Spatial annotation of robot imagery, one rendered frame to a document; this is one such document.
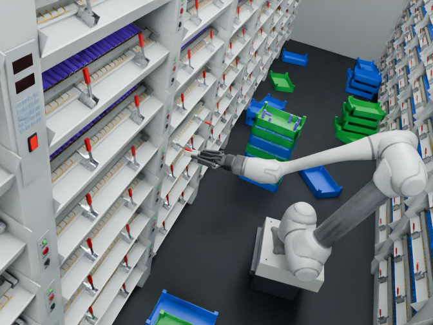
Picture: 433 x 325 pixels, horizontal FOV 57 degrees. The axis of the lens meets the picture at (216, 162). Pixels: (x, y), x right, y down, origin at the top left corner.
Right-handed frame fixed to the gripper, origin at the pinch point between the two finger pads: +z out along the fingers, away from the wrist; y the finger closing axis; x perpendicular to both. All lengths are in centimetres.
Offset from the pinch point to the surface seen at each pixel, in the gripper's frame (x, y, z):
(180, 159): -17.4, 16.1, 12.4
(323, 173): -82, 125, -64
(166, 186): -18.5, -5.9, 10.6
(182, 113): 20.5, -1.0, 4.4
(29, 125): 67, -93, -4
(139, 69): 59, -46, -1
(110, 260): -18, -56, 12
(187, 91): 22.7, 15.3, 8.9
